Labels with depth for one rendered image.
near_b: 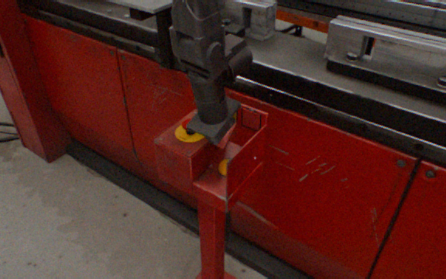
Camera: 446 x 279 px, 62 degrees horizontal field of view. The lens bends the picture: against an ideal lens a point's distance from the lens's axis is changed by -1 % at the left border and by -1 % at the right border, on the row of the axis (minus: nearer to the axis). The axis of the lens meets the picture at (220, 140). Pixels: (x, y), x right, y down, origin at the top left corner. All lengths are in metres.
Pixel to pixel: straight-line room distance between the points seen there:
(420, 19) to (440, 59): 0.28
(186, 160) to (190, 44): 0.30
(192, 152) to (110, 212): 1.03
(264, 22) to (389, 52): 0.33
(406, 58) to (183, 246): 1.10
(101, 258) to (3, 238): 0.45
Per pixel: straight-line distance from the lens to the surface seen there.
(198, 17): 0.56
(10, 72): 1.90
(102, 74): 1.47
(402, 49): 0.94
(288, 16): 2.93
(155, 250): 1.61
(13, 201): 2.01
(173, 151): 0.82
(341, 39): 0.97
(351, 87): 0.89
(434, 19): 1.19
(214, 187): 0.83
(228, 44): 0.67
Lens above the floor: 1.29
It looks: 38 degrees down
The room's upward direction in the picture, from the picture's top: straight up
